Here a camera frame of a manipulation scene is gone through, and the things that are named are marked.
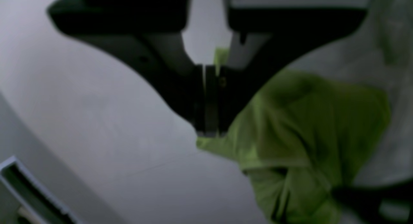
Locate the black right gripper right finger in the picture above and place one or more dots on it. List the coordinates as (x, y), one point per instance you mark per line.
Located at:
(267, 36)

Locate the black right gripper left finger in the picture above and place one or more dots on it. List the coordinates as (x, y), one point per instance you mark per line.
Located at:
(145, 35)

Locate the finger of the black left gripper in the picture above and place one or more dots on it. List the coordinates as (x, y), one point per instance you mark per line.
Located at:
(365, 202)

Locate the green T-shirt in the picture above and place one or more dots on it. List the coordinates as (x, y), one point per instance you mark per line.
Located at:
(300, 136)

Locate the table cable grommet slot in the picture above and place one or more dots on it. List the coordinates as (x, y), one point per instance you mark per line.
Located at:
(34, 196)

